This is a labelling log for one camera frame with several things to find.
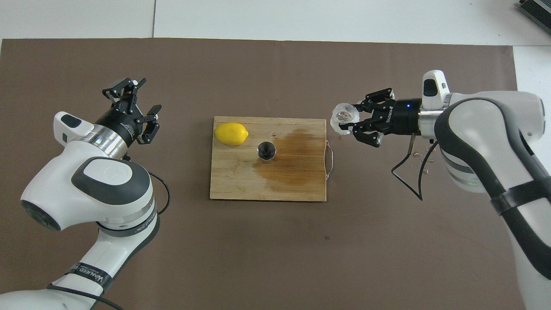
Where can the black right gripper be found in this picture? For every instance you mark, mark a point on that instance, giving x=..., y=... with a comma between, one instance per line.
x=400, y=117

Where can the small clear glass cup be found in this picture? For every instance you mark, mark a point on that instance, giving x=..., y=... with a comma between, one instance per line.
x=343, y=117

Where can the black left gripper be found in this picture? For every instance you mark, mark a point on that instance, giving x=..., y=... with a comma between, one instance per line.
x=122, y=120

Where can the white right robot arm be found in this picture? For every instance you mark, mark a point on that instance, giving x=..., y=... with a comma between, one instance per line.
x=495, y=137

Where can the yellow lemon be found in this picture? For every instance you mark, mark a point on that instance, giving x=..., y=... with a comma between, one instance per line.
x=231, y=134

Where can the black ribbed device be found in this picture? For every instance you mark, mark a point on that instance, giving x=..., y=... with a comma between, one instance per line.
x=536, y=9

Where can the brown paper table mat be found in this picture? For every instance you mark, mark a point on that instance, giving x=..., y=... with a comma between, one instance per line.
x=280, y=258

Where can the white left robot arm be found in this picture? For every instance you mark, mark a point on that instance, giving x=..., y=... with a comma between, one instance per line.
x=86, y=198

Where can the wooden cutting board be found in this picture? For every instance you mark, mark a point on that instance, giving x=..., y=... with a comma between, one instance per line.
x=241, y=181

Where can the steel double jigger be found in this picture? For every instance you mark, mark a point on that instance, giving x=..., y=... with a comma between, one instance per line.
x=266, y=151

